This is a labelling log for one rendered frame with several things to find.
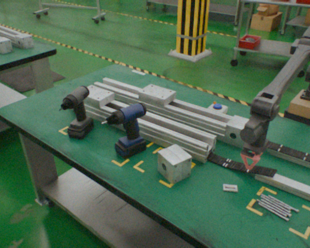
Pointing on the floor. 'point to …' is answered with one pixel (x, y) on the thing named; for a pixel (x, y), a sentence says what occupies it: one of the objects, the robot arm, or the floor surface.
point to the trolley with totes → (280, 49)
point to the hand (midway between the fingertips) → (252, 162)
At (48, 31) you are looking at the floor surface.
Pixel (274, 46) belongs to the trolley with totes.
